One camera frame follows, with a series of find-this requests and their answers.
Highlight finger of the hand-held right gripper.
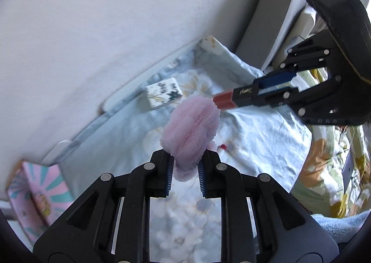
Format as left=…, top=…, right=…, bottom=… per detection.
left=252, top=75, right=343, bottom=116
left=259, top=48, right=333, bottom=90

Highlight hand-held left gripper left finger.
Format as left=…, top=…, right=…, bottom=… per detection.
left=33, top=150, right=175, bottom=263

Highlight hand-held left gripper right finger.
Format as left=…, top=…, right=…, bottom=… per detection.
left=197, top=151, right=339, bottom=263

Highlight black and red lipstick box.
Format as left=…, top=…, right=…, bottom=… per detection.
left=213, top=83, right=262, bottom=111

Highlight pink fluffy plush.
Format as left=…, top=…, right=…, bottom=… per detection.
left=160, top=96, right=221, bottom=182

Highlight cardboard box with pink striped flaps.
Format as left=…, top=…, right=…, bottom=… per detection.
left=6, top=159, right=75, bottom=248

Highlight light blue floral bedsheet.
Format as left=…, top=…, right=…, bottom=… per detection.
left=43, top=35, right=314, bottom=263

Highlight grey pillow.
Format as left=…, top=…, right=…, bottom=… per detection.
left=234, top=0, right=308, bottom=71

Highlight yellow green floral quilt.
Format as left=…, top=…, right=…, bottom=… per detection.
left=290, top=67, right=371, bottom=219

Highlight white patterned small box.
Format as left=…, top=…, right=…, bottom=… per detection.
left=144, top=77, right=184, bottom=110

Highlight black face mask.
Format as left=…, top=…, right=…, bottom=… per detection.
left=292, top=0, right=371, bottom=78

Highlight light blue towel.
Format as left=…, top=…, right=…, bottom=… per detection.
left=311, top=210, right=369, bottom=245

